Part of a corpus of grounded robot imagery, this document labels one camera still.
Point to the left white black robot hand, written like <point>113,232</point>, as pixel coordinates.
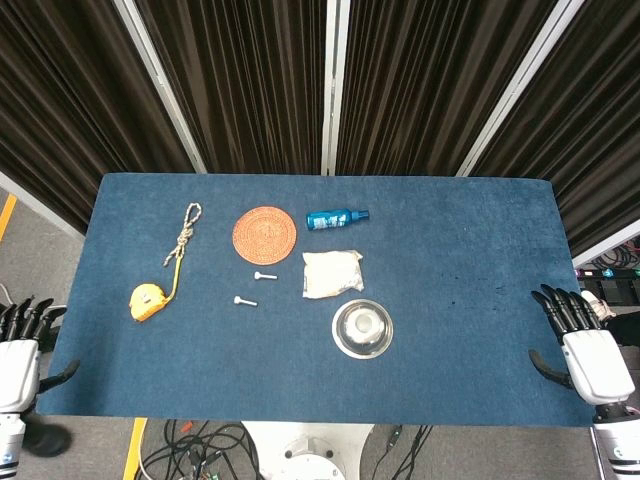
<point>17,370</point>

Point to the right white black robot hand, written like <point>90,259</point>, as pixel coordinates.
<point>595,365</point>

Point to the white bolt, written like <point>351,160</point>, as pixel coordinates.
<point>245,301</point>
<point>265,276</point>

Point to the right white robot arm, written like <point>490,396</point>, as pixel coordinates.
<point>617,445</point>

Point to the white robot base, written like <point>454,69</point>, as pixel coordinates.
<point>307,450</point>

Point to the power strip with lights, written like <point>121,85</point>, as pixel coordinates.
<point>607,273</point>

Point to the yellow tape measure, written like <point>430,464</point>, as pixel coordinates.
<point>147,302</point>

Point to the blue table cloth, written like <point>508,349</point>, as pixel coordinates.
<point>450,300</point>

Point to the stainless steel bowl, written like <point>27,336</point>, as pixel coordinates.
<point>363,327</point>

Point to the dark pleated curtain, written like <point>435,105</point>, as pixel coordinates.
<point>590,125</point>
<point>75,100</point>
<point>430,85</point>
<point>240,85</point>

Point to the clear plastic bag white contents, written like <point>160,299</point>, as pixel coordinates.
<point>331,274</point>

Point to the round woven rattan coaster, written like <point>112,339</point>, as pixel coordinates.
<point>265,235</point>

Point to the blue spray bottle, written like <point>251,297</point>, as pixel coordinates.
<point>330,220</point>

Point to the white frame rail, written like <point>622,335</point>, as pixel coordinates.
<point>40,202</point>
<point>605,249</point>

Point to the white frame post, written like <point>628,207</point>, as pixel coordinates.
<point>331,85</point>
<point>520,85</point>
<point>160,85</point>

